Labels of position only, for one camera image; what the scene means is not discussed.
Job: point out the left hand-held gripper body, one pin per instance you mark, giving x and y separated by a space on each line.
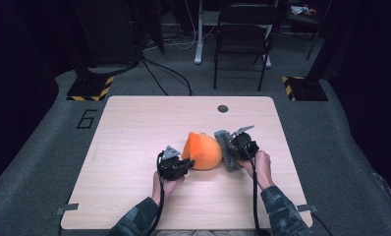
172 167

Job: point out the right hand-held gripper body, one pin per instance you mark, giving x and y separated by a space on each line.
246 146

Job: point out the orange plush toy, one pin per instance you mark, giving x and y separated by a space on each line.
203 152

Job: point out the person's left hand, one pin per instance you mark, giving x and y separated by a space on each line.
165 191

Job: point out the person's right hand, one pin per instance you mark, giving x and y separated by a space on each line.
262 168

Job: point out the black yellow striped stand base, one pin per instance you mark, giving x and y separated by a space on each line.
88 88
306 89

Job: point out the grey tape strip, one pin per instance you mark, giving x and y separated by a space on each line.
67 208
308 207

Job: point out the black folding chair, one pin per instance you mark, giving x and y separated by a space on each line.
246 29

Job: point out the white desk leg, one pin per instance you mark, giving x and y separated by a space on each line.
199 39

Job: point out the dark side table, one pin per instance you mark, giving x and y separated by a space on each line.
306 19

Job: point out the dark curtain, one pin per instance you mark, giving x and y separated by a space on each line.
370 82
16 82

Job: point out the small orange white object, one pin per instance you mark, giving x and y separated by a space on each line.
301 10

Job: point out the dark cabinet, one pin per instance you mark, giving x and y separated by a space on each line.
108 29

